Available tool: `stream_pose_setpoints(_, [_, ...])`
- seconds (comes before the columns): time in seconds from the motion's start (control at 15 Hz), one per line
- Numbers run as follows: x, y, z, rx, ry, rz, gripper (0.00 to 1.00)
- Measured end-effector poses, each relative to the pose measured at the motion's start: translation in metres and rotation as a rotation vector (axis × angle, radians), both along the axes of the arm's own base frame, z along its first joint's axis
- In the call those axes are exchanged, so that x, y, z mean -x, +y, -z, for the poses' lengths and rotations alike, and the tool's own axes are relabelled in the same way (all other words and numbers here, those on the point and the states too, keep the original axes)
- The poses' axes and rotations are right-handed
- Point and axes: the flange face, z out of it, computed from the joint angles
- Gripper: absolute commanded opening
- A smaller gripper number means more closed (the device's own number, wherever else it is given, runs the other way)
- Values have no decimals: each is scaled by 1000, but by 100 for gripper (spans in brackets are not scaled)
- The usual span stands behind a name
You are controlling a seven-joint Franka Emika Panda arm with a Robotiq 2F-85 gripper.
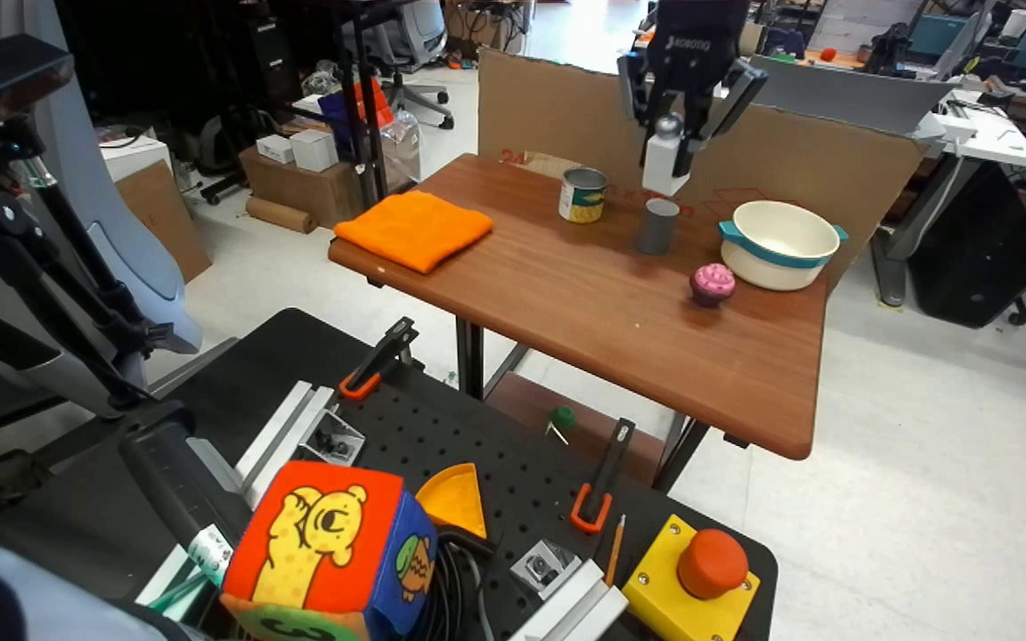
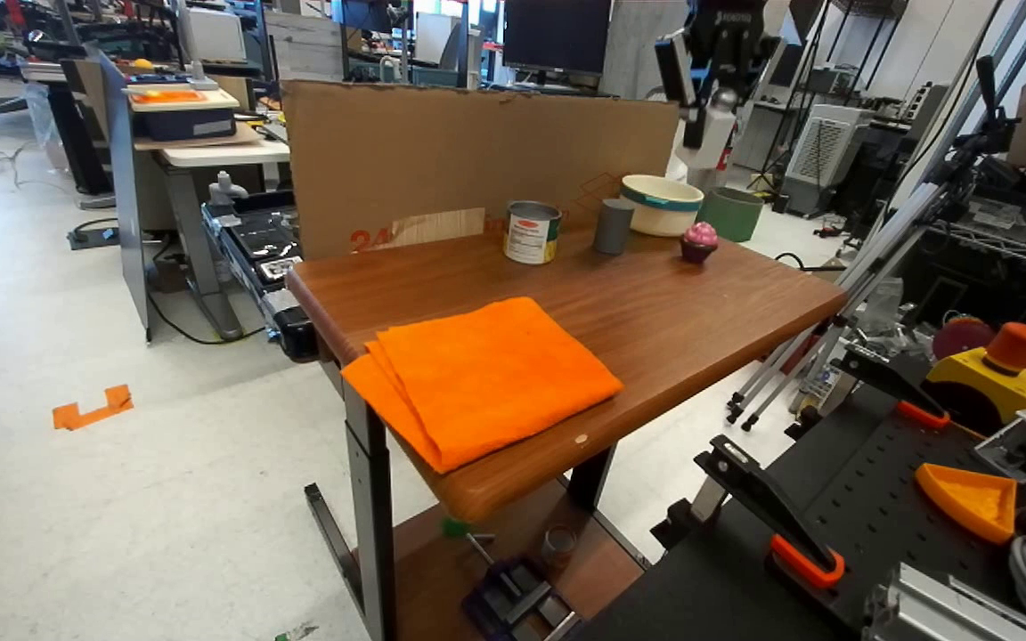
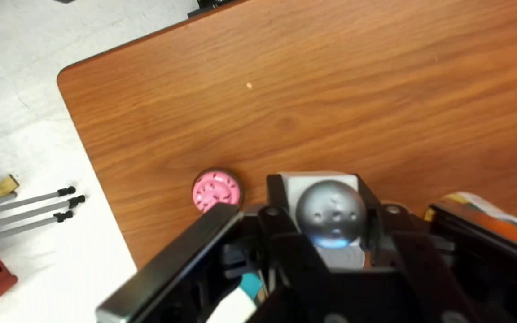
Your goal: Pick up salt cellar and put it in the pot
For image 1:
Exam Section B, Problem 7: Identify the plush cube bear print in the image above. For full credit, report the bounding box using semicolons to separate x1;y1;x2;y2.
218;457;442;641

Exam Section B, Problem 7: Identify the white salt cellar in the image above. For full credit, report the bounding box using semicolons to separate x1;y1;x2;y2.
638;113;695;201

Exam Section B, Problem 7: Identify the black clamp orange handle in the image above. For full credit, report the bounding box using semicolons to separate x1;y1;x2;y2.
334;315;426;403
566;415;638;539

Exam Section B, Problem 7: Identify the white pot teal rim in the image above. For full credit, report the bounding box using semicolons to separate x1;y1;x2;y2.
716;197;853;295

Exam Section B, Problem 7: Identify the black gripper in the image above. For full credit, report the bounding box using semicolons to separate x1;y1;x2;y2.
618;0;769;177

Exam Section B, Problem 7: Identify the pink cupcake toy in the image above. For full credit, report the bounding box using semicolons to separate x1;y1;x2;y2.
688;260;741;311

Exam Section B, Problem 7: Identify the wooden pencil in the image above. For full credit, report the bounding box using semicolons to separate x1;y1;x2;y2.
604;510;630;587

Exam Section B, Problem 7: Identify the aluminium extrusion bar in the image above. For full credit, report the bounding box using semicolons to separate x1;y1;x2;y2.
509;555;633;641
232;377;344;510

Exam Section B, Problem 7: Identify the grey plastic cup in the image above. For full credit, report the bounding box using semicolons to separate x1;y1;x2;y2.
638;197;684;260

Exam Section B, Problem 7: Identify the open cardboard box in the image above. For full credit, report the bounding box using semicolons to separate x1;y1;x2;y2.
234;120;363;233

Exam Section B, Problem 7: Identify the black table leg frame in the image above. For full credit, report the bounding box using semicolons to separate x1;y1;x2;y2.
454;315;712;494

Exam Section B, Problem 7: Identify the orange folded cloth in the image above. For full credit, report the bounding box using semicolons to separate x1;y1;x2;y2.
332;189;499;278

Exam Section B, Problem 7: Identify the orange plastic wedge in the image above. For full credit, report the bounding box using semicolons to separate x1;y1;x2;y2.
414;461;492;542

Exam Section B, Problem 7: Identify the black cable bundle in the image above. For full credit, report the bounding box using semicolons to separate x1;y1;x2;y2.
416;525;504;641

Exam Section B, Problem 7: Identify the brown cardboard panel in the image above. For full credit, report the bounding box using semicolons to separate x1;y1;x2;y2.
473;49;927;260

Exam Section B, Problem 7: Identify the yellow emergency stop button box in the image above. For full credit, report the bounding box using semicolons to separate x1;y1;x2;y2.
619;514;768;641

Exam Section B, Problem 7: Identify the small green floor object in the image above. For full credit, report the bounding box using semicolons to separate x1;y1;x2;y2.
542;403;583;450

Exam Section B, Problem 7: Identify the white desk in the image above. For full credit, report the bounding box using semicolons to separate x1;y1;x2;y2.
868;70;1026;311

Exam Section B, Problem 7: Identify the tin can yellow label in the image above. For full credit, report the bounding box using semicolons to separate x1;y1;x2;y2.
556;164;608;227

